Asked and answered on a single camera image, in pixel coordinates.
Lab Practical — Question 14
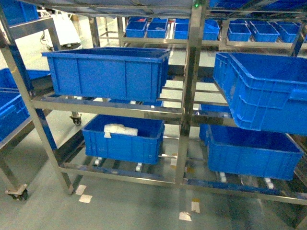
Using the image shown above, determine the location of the upper left blue shelf bin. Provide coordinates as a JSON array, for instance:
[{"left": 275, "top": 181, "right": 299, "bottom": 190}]
[{"left": 42, "top": 47, "right": 170, "bottom": 102}]

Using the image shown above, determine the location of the white plastic bag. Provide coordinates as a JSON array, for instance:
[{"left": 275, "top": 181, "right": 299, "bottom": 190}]
[{"left": 104, "top": 124, "right": 138, "bottom": 138}]

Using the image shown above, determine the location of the lower right blue shelf bin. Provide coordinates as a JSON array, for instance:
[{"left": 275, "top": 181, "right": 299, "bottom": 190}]
[{"left": 200, "top": 125, "right": 303, "bottom": 181}]

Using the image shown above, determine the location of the lower left blue shelf bin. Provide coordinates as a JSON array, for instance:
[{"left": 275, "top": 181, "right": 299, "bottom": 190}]
[{"left": 82, "top": 115, "right": 165, "bottom": 164}]

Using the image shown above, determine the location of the blue shelf bin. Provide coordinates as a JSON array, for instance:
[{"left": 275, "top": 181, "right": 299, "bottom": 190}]
[
  {"left": 213, "top": 52, "right": 307, "bottom": 136},
  {"left": 82, "top": 115, "right": 165, "bottom": 164},
  {"left": 42, "top": 47, "right": 170, "bottom": 102},
  {"left": 200, "top": 125, "right": 303, "bottom": 181}
]

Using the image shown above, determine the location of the upper right blue shelf bin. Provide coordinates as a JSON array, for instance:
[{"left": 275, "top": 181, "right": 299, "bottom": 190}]
[{"left": 213, "top": 52, "right": 307, "bottom": 136}]

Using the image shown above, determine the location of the steel shelf rack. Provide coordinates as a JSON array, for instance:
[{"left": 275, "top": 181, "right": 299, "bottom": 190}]
[{"left": 0, "top": 0, "right": 307, "bottom": 206}]

